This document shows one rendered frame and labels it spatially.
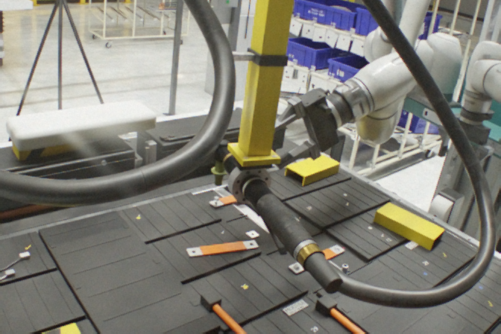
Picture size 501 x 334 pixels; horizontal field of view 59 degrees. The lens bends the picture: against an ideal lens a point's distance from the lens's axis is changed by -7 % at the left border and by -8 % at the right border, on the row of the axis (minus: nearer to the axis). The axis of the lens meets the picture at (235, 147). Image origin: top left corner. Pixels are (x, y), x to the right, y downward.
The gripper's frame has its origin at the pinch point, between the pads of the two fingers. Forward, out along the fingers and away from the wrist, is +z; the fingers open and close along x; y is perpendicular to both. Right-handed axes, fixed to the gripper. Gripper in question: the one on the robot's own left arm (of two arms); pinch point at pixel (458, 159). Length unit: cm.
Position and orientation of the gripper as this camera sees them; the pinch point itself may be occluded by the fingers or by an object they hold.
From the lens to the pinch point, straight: 160.9
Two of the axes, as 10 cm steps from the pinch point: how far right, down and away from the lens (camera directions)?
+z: -1.2, 9.1, 4.1
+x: 4.7, 4.1, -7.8
